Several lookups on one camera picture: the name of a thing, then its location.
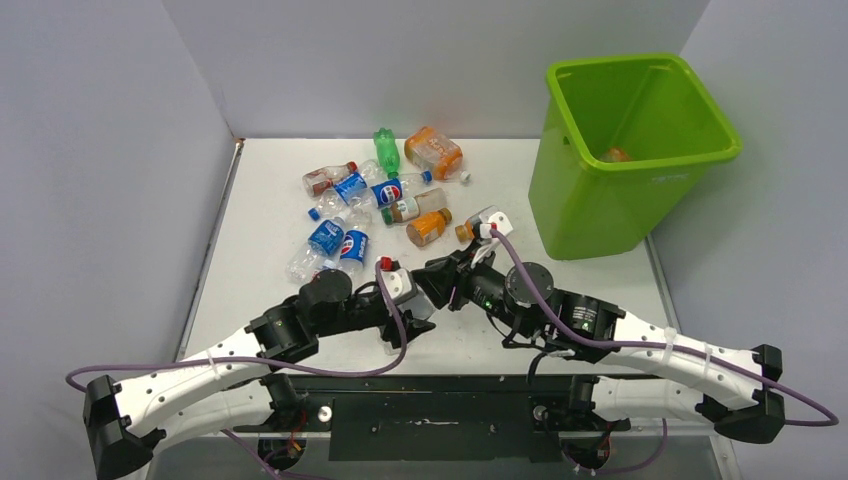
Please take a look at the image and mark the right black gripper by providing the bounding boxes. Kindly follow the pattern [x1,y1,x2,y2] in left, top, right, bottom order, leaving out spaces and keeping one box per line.
[412,236,536,338]

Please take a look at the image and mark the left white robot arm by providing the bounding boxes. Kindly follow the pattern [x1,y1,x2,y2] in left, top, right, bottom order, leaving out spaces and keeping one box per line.
[83,268,435,479]

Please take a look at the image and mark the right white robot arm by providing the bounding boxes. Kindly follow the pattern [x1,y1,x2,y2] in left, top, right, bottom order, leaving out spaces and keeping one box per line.
[411,251,788,444]

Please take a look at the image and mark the green plastic bin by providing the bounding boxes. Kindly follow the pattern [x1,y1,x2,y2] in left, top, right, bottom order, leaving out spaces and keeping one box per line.
[528,53,743,260]

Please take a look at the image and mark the small orange juice bottle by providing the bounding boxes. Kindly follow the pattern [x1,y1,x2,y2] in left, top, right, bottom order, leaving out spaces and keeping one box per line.
[406,208,453,247]

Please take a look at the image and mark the orange juice bottle lying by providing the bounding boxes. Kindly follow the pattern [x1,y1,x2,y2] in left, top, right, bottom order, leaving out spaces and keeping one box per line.
[455,221,479,243]

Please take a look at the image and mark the pepsi bottle left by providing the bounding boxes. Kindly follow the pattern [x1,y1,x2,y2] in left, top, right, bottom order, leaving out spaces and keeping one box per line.
[338,212,372,281]

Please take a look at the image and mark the pepsi bottle blue cap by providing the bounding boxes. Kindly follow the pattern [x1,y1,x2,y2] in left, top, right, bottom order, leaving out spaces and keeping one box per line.
[363,171,433,209]

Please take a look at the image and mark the blue label crushed bottle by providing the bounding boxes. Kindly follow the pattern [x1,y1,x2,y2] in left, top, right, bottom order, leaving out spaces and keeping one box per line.
[307,160,388,221]

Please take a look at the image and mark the large orange tea bottle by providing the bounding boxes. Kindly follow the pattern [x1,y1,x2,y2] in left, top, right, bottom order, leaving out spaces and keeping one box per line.
[404,126,471,184]

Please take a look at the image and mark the green soda bottle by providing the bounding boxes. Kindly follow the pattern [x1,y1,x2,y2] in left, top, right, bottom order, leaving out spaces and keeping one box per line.
[373,127,400,178]

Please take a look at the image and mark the crushed red label bottle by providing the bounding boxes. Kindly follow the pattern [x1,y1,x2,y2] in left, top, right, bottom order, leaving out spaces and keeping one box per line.
[302,162,358,198]

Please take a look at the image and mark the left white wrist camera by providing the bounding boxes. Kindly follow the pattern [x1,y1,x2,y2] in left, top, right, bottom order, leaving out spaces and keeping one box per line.
[375,256,418,306]

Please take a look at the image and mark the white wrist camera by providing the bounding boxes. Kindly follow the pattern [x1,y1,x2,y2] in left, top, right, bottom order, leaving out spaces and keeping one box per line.
[375,256,418,306]
[465,205,514,244]

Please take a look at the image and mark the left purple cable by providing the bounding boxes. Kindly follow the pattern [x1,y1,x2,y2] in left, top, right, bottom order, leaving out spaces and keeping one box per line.
[64,259,409,393]

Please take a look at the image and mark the purple cable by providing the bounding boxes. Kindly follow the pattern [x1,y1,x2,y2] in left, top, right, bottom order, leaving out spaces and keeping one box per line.
[64,259,409,393]
[488,228,839,429]

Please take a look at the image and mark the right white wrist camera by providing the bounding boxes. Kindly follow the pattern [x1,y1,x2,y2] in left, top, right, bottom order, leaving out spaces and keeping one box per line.
[465,205,514,244]

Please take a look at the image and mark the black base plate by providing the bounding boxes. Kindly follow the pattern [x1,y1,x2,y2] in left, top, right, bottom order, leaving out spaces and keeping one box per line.
[235,375,630,463]

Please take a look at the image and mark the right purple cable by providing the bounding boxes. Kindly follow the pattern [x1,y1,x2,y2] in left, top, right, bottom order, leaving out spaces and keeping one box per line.
[488,228,839,429]

